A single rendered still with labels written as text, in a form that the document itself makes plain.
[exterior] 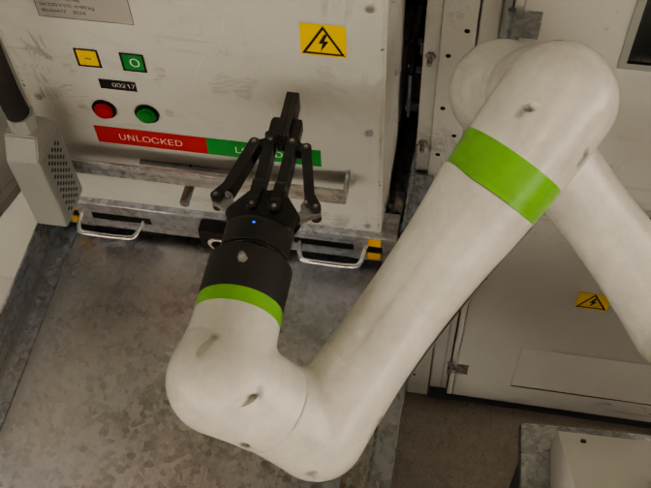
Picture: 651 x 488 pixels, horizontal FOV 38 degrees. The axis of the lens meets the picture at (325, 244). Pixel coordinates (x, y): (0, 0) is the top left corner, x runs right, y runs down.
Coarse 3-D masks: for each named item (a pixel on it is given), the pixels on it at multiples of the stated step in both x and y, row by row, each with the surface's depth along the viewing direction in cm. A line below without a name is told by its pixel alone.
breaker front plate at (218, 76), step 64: (0, 0) 114; (128, 0) 110; (192, 0) 109; (256, 0) 107; (320, 0) 105; (384, 0) 104; (64, 64) 122; (192, 64) 117; (256, 64) 116; (320, 64) 114; (64, 128) 133; (128, 128) 130; (192, 128) 128; (256, 128) 126; (320, 128) 123; (128, 192) 143
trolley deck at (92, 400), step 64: (128, 256) 150; (192, 256) 149; (320, 256) 148; (64, 320) 143; (128, 320) 143; (320, 320) 142; (64, 384) 137; (128, 384) 137; (0, 448) 132; (64, 448) 132; (128, 448) 132; (192, 448) 131; (384, 448) 130
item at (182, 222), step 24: (96, 216) 149; (120, 216) 147; (144, 216) 146; (168, 216) 145; (192, 216) 144; (216, 216) 144; (384, 216) 143; (312, 240) 144; (336, 240) 143; (384, 240) 140
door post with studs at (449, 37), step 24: (432, 0) 127; (456, 0) 125; (432, 24) 130; (456, 24) 129; (432, 48) 134; (456, 48) 133; (432, 72) 138; (432, 96) 142; (432, 120) 146; (456, 120) 145; (432, 144) 150; (456, 144) 149; (432, 168) 155; (408, 384) 224
